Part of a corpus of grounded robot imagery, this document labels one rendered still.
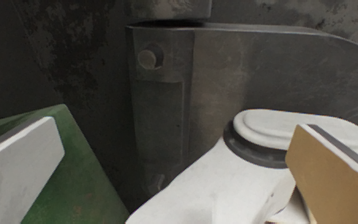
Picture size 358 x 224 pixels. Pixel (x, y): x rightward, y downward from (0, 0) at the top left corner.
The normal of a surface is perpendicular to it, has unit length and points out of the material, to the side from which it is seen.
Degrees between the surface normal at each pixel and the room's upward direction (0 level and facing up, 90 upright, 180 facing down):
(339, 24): 0
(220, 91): 0
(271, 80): 0
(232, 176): 90
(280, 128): 90
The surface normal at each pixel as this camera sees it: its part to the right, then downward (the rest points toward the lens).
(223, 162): 0.02, -0.88
